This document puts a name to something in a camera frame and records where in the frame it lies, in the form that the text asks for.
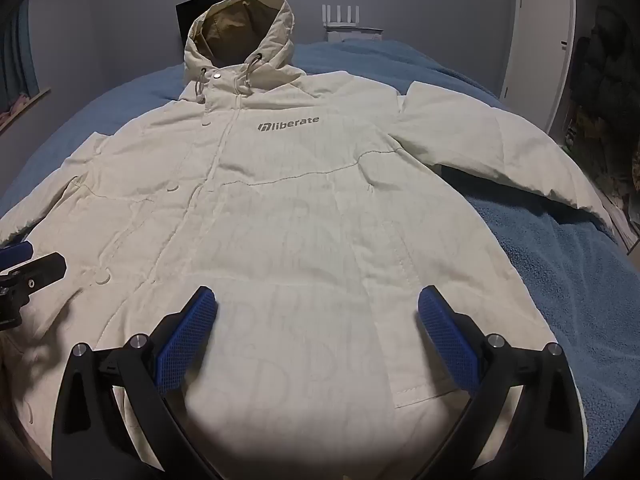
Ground white wardrobe door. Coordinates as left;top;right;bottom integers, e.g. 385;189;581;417
500;0;577;132

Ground cream hooded puffer jacket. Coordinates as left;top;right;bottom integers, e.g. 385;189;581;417
1;0;610;479

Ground teal curtain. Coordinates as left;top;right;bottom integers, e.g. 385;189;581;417
0;0;39;113

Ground hanging clothes in wardrobe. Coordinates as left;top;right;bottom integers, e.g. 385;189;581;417
565;6;639;204

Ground blue fleece bed blanket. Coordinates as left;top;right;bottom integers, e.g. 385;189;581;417
1;40;639;468

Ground wooden wall shelf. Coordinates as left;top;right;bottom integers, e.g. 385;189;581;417
0;88;51;133

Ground black wall monitor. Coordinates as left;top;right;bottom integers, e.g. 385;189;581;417
176;0;224;46

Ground white cabinet under router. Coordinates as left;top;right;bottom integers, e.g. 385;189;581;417
326;26;383;44

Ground white wifi router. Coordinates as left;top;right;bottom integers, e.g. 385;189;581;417
321;3;360;28

